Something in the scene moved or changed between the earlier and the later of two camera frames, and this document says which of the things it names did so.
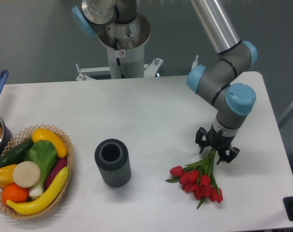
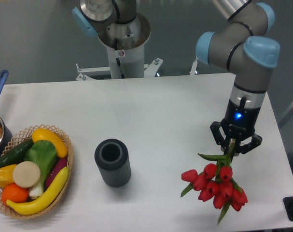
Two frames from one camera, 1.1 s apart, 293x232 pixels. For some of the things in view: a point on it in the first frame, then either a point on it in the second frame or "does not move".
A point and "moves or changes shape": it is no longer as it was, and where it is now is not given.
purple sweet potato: [58, 165] does not move
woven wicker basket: [24, 137] does not move
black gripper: [218, 140] -> [239, 123]
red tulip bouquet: [197, 178] moves or changes shape
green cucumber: [15, 155] does not move
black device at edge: [292, 206] does not move
